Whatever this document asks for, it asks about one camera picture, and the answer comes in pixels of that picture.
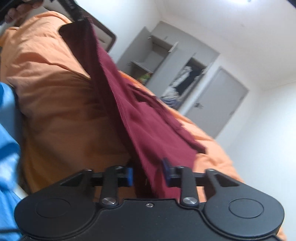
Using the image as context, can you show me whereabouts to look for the maroon red garment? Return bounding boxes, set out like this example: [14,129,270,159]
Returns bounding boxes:
[59,20,205,199]

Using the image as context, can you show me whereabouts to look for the hanging clothes in wardrobe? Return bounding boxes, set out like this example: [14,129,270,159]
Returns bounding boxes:
[161,65,203,109]

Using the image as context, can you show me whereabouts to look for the person's left hand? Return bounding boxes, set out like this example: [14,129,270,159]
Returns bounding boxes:
[4,0,44,23]

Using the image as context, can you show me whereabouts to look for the brown padded headboard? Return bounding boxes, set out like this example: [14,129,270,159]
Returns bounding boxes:
[43,1,116,52]

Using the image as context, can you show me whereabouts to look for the colourful bag in wardrobe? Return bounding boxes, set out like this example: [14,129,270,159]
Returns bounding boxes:
[137,72,152,85]

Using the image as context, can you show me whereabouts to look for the grey room door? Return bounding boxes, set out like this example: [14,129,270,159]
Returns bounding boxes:
[186,68,248,138]

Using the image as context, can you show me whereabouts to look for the grey open wardrobe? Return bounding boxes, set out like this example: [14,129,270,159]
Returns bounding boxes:
[117,22,219,109]

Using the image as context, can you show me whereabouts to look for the blue striped work coat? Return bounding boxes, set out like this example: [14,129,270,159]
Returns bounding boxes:
[1,83,23,240]

